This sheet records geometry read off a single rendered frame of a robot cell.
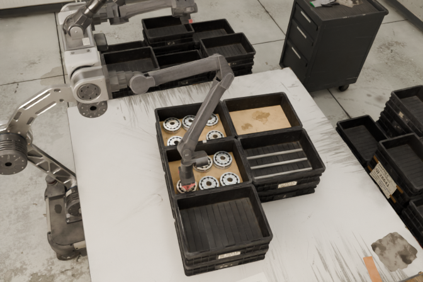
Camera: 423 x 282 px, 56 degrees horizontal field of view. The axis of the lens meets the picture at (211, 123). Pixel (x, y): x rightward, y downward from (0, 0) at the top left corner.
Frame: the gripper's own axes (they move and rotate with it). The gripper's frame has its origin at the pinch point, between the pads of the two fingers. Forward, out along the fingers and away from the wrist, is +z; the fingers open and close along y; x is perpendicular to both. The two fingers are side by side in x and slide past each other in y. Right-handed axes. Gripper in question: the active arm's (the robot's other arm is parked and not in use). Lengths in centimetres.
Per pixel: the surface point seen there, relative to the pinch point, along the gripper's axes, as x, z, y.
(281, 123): -65, 7, 35
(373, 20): -181, 10, 130
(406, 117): -174, 38, 49
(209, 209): -9.2, 6.1, -12.4
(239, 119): -41, 7, 43
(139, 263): 27.8, 18.3, -26.9
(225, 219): -15.4, 6.1, -19.3
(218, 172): -18.7, 6.4, 8.3
